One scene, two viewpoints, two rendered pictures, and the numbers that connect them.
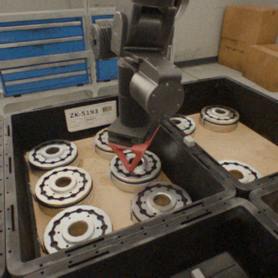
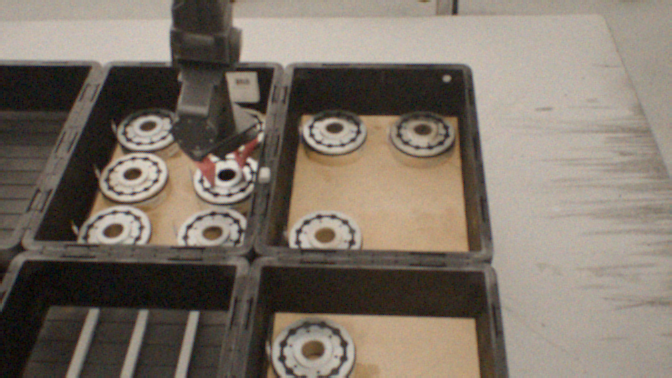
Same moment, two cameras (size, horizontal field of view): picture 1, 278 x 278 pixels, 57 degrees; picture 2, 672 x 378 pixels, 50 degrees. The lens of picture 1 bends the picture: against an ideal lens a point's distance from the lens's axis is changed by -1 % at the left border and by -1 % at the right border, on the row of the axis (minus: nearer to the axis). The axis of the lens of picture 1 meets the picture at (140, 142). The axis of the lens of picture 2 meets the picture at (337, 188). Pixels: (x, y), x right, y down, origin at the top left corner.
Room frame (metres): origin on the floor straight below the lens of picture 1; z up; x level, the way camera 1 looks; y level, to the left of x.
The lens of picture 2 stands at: (-0.18, -0.51, 1.63)
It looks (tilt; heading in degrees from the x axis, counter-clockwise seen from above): 46 degrees down; 29
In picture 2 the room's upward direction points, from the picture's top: 3 degrees counter-clockwise
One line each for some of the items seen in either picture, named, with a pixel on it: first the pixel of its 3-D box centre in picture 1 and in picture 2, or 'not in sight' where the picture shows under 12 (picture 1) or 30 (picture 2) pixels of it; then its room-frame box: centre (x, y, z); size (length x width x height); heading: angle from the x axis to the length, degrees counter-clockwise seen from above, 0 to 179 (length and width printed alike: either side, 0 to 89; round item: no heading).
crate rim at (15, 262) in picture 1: (96, 149); (169, 149); (0.38, 0.08, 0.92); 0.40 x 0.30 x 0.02; 24
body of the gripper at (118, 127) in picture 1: (135, 110); (213, 117); (0.41, 0.01, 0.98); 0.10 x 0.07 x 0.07; 159
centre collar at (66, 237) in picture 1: (78, 229); (113, 231); (0.25, 0.09, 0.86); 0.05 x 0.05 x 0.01
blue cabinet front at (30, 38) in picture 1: (43, 57); not in sight; (2.14, 0.79, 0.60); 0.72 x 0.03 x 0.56; 116
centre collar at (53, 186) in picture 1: (63, 182); (133, 175); (0.35, 0.14, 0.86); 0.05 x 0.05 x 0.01
